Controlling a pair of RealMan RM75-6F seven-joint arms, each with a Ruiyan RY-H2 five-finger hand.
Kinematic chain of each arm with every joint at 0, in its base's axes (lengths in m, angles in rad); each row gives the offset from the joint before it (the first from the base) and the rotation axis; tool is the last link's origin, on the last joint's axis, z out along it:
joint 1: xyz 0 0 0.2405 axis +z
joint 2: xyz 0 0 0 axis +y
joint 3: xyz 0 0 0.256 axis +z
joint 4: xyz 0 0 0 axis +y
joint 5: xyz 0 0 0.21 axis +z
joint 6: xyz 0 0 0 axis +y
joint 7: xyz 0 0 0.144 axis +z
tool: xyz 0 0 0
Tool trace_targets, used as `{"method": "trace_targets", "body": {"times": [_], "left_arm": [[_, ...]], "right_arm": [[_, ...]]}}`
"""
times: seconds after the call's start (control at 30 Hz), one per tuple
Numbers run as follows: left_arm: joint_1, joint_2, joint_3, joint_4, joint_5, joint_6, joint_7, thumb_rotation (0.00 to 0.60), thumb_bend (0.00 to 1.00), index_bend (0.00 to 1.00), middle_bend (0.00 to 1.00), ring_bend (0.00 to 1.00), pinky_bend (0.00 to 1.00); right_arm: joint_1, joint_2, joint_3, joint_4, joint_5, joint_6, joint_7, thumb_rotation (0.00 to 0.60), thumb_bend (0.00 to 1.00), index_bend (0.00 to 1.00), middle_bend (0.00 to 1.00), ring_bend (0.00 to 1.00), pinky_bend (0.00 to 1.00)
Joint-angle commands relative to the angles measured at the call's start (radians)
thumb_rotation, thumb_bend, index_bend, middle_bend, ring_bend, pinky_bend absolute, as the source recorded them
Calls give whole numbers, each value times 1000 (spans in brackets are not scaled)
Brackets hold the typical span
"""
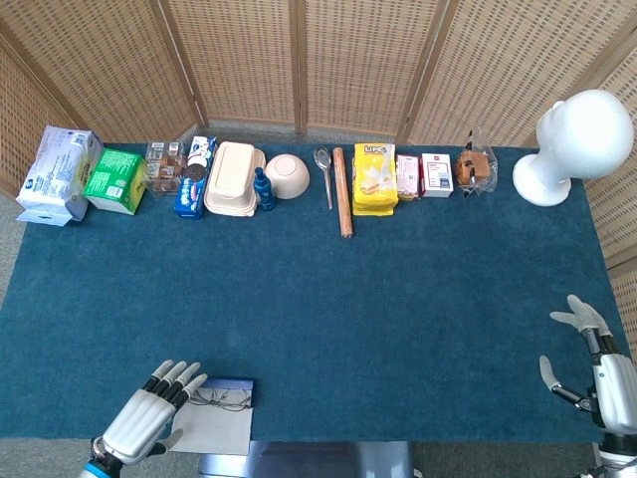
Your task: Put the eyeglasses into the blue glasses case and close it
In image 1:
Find clear plastic snack box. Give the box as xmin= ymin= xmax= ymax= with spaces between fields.
xmin=143 ymin=140 xmax=188 ymax=196

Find white blue tissue pack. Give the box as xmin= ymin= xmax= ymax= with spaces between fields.
xmin=15 ymin=124 xmax=105 ymax=228

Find wooden rolling pin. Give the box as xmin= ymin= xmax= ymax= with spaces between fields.
xmin=331 ymin=146 xmax=354 ymax=239

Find blue Oreo box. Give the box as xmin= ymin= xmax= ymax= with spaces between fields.
xmin=173 ymin=164 xmax=208 ymax=220

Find blue table cloth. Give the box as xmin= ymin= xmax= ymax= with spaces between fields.
xmin=0 ymin=142 xmax=637 ymax=443

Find small pink snack pack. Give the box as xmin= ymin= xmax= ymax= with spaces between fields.
xmin=395 ymin=153 xmax=425 ymax=202

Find beige lidded lunch box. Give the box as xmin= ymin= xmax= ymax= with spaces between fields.
xmin=203 ymin=140 xmax=267 ymax=218

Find green tissue pack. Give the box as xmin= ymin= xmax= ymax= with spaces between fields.
xmin=82 ymin=147 xmax=149 ymax=216

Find white blue cookie packet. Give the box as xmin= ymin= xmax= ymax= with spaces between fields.
xmin=186 ymin=135 xmax=219 ymax=170

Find white foam mannequin head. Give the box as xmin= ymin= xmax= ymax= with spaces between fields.
xmin=512 ymin=89 xmax=635 ymax=207

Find clear bag of cookies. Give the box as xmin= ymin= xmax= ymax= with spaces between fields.
xmin=456 ymin=126 xmax=499 ymax=199

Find white red carton box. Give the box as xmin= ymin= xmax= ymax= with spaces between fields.
xmin=420 ymin=152 xmax=455 ymax=199

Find black-framed eyeglasses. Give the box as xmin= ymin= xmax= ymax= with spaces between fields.
xmin=191 ymin=388 xmax=250 ymax=412

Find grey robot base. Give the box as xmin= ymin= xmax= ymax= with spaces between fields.
xmin=196 ymin=440 xmax=417 ymax=478

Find blue glasses case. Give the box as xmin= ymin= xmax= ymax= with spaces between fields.
xmin=168 ymin=377 xmax=256 ymax=456

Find beige upturned bowl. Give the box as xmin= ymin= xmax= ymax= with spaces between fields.
xmin=264 ymin=153 xmax=311 ymax=201

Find yellow biscuit bag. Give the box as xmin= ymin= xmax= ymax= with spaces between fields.
xmin=351 ymin=142 xmax=399 ymax=217

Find blue spray bottle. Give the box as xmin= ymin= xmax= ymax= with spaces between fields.
xmin=253 ymin=166 xmax=276 ymax=212

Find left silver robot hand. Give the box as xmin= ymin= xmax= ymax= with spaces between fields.
xmin=102 ymin=358 xmax=209 ymax=467

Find metal spoon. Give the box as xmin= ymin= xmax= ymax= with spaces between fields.
xmin=313 ymin=145 xmax=334 ymax=211

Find wicker folding screen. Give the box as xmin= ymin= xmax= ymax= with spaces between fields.
xmin=0 ymin=0 xmax=637 ymax=345

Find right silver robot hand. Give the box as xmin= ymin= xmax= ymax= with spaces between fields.
xmin=538 ymin=294 xmax=637 ymax=440

